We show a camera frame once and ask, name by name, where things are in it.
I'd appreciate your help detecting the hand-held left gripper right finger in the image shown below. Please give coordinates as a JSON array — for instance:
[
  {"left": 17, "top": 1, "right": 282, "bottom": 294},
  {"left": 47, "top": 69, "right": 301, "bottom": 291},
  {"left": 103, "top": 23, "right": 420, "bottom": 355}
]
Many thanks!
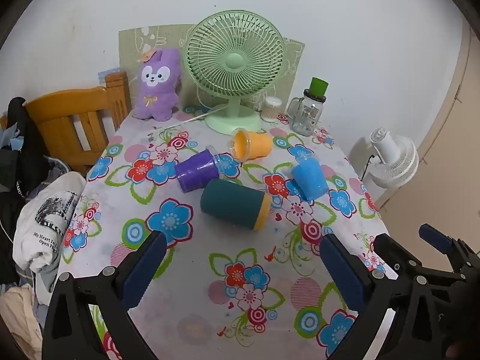
[{"left": 319, "top": 233, "right": 445, "bottom": 360}]

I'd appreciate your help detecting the black jacket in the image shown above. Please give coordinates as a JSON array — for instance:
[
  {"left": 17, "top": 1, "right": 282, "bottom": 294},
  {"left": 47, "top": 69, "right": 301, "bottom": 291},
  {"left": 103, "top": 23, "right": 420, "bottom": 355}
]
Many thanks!
[{"left": 0, "top": 97, "right": 50, "bottom": 203}]

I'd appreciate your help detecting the green fan white cord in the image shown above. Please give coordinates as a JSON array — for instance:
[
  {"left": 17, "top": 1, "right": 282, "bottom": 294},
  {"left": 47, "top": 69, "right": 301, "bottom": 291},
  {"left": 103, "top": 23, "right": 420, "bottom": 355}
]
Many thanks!
[{"left": 169, "top": 105, "right": 226, "bottom": 127}]

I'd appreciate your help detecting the purple cup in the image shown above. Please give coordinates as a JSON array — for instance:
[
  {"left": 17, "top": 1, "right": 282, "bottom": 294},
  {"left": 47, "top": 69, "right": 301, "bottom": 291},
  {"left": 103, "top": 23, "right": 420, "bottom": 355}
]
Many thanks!
[{"left": 175, "top": 145, "right": 225, "bottom": 194}]

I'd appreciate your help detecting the glass mug green lid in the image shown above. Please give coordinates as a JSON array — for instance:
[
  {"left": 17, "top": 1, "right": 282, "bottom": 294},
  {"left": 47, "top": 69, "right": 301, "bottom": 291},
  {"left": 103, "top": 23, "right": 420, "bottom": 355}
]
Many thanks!
[{"left": 287, "top": 77, "right": 329, "bottom": 137}]

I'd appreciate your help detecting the orange cup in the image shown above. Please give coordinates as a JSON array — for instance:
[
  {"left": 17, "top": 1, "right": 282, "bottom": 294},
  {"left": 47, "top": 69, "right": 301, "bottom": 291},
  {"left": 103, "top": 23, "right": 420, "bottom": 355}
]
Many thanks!
[{"left": 230, "top": 128, "right": 272, "bottom": 163}]

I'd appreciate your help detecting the blue cup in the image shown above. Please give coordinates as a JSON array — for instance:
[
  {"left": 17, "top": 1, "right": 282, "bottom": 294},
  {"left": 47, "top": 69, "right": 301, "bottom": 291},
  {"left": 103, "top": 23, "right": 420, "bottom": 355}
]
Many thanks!
[{"left": 291, "top": 154, "right": 328, "bottom": 202}]

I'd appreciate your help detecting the green printed board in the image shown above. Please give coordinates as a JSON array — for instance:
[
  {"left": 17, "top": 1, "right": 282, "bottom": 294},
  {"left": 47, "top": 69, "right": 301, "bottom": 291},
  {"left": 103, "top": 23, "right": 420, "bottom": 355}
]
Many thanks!
[{"left": 119, "top": 25, "right": 305, "bottom": 115}]

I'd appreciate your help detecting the purple plush toy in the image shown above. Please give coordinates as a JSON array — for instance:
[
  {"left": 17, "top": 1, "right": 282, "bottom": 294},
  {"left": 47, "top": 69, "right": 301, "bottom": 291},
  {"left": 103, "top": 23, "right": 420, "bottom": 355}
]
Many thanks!
[{"left": 132, "top": 47, "right": 183, "bottom": 122}]

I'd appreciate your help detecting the pile of clothes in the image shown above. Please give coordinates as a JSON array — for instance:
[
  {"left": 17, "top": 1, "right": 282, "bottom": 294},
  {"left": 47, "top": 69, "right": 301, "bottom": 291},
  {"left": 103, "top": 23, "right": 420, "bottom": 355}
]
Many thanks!
[{"left": 0, "top": 120, "right": 88, "bottom": 360}]

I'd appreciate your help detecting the wooden chair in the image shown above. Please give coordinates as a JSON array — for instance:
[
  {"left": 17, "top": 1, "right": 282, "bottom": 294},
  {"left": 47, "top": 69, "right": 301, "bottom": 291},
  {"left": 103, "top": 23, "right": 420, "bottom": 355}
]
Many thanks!
[{"left": 0, "top": 72, "right": 132, "bottom": 175}]

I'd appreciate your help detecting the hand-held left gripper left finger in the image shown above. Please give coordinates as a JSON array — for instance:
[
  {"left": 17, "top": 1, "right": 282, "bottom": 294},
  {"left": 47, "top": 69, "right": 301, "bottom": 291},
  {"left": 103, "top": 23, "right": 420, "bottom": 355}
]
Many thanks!
[{"left": 42, "top": 230, "right": 168, "bottom": 360}]

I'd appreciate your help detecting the cotton swab jar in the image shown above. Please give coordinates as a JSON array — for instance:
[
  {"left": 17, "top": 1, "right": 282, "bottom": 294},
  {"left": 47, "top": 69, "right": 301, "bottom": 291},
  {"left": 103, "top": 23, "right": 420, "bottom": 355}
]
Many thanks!
[{"left": 261, "top": 96, "right": 284, "bottom": 122}]

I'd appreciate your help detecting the green desk fan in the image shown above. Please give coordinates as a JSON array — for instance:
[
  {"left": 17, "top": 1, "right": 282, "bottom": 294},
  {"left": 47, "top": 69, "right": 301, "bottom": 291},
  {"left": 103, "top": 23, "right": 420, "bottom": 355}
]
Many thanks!
[{"left": 184, "top": 10, "right": 287, "bottom": 134}]

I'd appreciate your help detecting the floral tablecloth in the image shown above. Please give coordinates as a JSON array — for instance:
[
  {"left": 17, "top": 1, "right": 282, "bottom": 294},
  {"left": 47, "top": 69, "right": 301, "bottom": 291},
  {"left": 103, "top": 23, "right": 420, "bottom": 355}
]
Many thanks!
[{"left": 56, "top": 109, "right": 391, "bottom": 360}]

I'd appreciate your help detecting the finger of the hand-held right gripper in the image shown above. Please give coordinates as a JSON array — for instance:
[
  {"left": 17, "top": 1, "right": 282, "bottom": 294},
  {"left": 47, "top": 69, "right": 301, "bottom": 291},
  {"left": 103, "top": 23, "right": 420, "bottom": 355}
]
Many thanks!
[
  {"left": 419, "top": 223, "right": 480, "bottom": 271},
  {"left": 372, "top": 233, "right": 464, "bottom": 286}
]

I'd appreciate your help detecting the white printed shirt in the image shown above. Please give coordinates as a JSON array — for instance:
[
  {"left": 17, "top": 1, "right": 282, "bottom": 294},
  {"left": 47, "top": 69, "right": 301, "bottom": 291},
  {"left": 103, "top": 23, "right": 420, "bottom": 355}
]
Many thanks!
[{"left": 12, "top": 172, "right": 88, "bottom": 282}]

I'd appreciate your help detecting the dark green cup yellow rim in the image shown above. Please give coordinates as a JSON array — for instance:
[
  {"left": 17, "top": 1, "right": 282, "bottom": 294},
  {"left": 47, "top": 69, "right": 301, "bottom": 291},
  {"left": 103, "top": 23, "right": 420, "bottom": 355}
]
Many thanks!
[{"left": 200, "top": 178, "right": 271, "bottom": 231}]

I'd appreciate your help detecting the white floor fan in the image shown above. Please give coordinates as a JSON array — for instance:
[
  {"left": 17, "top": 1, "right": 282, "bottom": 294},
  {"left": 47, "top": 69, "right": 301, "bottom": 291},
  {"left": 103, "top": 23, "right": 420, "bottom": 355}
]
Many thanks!
[{"left": 360, "top": 127, "right": 419, "bottom": 188}]

